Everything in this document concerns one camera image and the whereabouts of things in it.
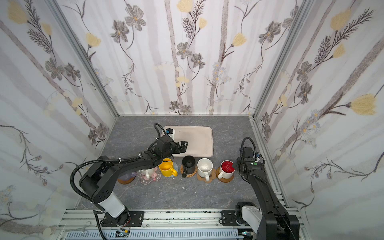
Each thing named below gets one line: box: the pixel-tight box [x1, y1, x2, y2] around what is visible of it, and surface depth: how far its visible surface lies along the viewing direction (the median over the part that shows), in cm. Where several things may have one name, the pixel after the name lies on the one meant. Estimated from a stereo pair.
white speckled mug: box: [197, 157, 214, 182], surface depth 87 cm
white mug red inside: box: [217, 160, 236, 179], surface depth 86 cm
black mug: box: [182, 155, 196, 178], surface depth 88 cm
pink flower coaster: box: [136, 166, 161, 185], surface depth 90 cm
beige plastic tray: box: [163, 125, 214, 158], surface depth 110 cm
